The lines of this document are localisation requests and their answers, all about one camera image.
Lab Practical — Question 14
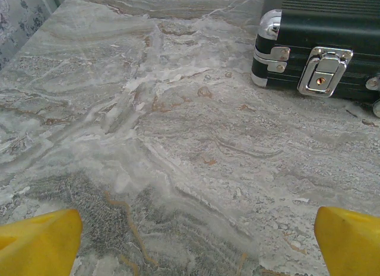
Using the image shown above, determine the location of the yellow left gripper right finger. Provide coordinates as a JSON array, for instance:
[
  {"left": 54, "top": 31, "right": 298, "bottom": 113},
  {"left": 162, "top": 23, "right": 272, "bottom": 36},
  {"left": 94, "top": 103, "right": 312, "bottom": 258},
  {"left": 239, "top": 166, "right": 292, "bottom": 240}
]
[{"left": 314, "top": 207, "right": 380, "bottom": 276}]

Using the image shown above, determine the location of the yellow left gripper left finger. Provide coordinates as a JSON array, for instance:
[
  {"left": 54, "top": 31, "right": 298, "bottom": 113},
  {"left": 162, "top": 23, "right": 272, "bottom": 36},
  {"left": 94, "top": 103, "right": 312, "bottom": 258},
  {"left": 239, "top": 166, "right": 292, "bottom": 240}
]
[{"left": 0, "top": 209, "right": 83, "bottom": 276}]

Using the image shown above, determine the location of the black ribbed metal-trimmed case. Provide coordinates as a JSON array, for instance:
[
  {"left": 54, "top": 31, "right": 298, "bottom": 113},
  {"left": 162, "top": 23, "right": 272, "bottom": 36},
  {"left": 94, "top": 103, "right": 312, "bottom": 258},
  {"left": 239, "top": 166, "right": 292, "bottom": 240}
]
[{"left": 251, "top": 0, "right": 380, "bottom": 119}]

